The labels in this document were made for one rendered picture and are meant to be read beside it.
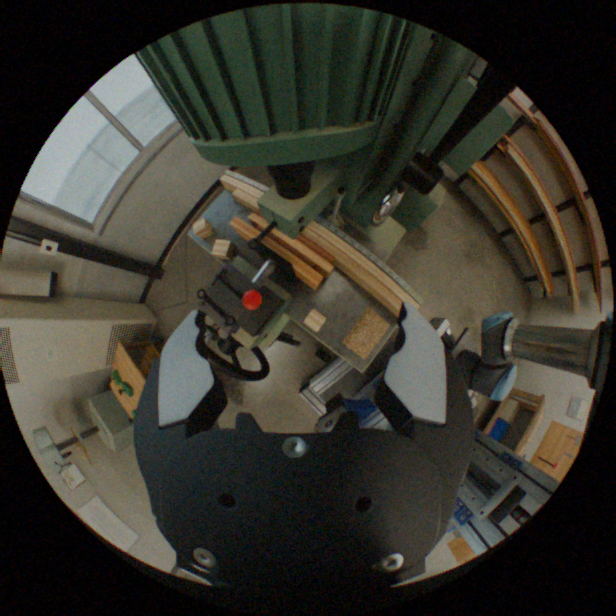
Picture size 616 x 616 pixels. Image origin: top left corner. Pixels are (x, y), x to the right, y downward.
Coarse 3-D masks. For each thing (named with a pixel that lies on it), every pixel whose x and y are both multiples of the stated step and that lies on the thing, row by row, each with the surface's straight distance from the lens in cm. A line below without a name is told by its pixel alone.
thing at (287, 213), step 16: (320, 160) 34; (320, 176) 31; (336, 176) 32; (272, 192) 29; (320, 192) 29; (272, 208) 27; (288, 208) 27; (304, 208) 27; (320, 208) 33; (288, 224) 27; (304, 224) 31
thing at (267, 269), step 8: (264, 248) 33; (264, 256) 35; (272, 256) 32; (280, 256) 32; (264, 264) 36; (272, 264) 35; (280, 264) 31; (288, 264) 31; (264, 272) 35; (272, 272) 35; (280, 272) 40; (288, 272) 32; (256, 280) 35
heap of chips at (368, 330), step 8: (368, 312) 41; (360, 320) 40; (368, 320) 40; (376, 320) 41; (352, 328) 40; (360, 328) 39; (368, 328) 39; (376, 328) 40; (384, 328) 42; (352, 336) 39; (360, 336) 39; (368, 336) 39; (376, 336) 40; (344, 344) 40; (352, 344) 39; (360, 344) 39; (368, 344) 40; (360, 352) 40; (368, 352) 41
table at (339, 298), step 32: (224, 192) 58; (224, 224) 51; (256, 256) 43; (288, 288) 40; (320, 288) 39; (352, 288) 41; (288, 320) 42; (352, 320) 40; (384, 320) 43; (352, 352) 41
